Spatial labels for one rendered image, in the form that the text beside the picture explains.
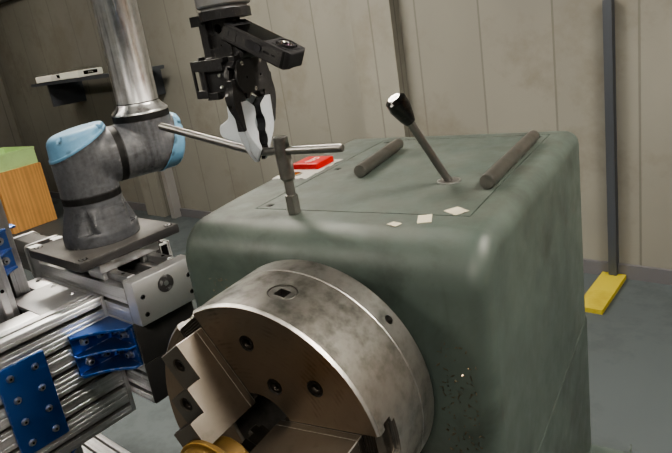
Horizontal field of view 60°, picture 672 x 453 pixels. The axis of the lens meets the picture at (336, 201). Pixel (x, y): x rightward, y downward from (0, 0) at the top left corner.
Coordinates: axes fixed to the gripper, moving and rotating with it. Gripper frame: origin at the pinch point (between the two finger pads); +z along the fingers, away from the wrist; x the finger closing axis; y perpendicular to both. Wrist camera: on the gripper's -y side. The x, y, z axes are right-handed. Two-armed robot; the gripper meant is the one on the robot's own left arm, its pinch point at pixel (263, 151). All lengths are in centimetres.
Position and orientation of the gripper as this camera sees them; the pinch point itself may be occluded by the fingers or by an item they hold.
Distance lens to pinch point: 85.4
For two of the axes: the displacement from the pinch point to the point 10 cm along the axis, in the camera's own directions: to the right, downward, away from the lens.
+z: 1.5, 9.5, 2.8
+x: -5.1, 3.2, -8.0
